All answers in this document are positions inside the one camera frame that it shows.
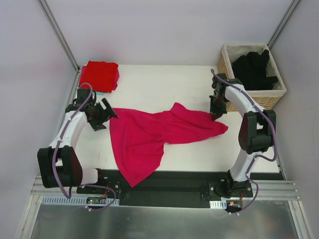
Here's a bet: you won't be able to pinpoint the magenta t shirt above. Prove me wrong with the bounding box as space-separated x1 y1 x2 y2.
109 103 228 187

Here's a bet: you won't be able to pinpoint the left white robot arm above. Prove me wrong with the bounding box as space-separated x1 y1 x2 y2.
37 98 118 194

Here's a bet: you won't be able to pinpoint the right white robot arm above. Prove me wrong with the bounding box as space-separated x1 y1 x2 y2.
210 76 277 198

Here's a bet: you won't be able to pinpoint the folded red t shirt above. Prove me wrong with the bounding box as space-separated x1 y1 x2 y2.
82 61 119 93

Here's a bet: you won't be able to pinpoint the black clothes in basket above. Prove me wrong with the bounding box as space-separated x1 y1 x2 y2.
231 50 278 91

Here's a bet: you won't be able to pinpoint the wicker basket with liner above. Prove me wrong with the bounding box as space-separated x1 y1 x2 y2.
217 44 287 110

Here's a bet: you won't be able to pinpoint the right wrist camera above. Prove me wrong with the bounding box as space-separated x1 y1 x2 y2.
212 73 227 88

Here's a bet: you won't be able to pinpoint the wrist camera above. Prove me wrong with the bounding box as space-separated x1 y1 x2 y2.
212 73 227 88
76 88 91 103

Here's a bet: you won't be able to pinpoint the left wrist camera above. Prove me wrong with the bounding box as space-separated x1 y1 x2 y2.
76 88 91 103

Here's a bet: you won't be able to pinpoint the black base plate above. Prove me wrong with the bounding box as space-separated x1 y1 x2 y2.
76 170 253 208

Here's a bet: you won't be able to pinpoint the right slotted cable duct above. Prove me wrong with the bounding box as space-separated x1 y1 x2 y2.
209 200 242 210

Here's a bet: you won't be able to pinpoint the slotted cable duct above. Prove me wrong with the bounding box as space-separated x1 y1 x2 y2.
42 196 120 207
209 200 242 210

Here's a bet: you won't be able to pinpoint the left slotted cable duct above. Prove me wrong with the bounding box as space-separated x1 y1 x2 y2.
42 196 120 207

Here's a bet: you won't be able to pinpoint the aluminium front rail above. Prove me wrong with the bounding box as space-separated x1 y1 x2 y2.
30 175 301 201

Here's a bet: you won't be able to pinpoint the left aluminium frame post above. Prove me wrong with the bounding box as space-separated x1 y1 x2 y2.
37 0 80 73

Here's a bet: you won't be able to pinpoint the aluminium frame post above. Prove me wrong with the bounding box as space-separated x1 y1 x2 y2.
37 0 80 73
267 0 302 49

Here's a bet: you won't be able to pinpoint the right aluminium frame post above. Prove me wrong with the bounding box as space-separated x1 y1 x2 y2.
267 0 302 49

